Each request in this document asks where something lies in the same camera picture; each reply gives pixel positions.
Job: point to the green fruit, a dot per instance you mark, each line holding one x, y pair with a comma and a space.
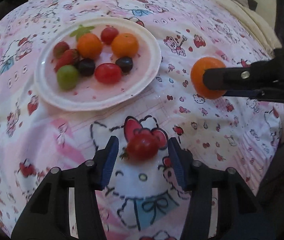
67, 77

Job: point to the red cherry tomato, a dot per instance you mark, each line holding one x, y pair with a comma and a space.
108, 35
140, 147
108, 73

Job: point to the small red strawberry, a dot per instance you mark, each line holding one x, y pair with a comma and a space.
60, 48

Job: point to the large red strawberry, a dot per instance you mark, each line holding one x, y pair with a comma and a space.
69, 57

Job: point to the Hello Kitty bedsheet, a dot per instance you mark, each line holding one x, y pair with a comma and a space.
35, 136

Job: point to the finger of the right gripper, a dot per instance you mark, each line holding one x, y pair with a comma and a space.
259, 75
266, 95

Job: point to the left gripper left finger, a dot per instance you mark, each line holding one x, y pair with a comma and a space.
66, 195

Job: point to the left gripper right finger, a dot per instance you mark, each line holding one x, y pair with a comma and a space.
239, 214

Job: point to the dark grape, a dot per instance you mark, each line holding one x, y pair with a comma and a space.
86, 67
125, 63

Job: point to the orange tangerine bottom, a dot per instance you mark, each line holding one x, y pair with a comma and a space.
125, 44

